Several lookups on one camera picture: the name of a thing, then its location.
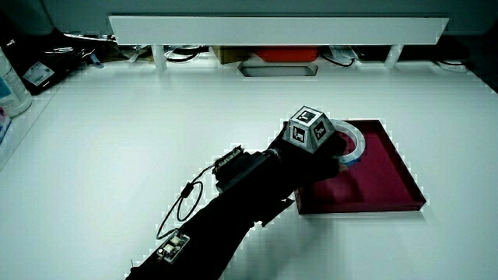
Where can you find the white plastic bottle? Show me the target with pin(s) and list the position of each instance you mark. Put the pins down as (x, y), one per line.
(11, 91)

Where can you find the dark red square tray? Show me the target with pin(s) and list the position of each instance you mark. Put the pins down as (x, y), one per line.
(373, 183)

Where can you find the blue and white packet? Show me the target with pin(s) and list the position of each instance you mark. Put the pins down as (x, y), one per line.
(3, 124)

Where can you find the person's right forearm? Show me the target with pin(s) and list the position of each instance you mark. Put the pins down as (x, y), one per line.
(233, 202)

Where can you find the white tape roll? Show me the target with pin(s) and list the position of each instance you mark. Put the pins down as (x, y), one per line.
(358, 143)

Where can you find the person's right hand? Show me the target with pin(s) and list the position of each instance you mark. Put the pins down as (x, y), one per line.
(311, 167)

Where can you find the black bag with white label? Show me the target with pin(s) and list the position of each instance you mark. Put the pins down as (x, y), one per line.
(50, 58)

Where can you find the red box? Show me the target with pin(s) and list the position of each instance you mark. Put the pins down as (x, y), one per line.
(287, 54)

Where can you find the small circuit board module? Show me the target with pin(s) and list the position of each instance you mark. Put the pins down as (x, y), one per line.
(173, 247)

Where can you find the white raised shelf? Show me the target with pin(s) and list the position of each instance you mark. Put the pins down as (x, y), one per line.
(272, 30)

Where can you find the brown cardboard box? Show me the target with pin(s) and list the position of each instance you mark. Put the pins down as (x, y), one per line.
(230, 54)

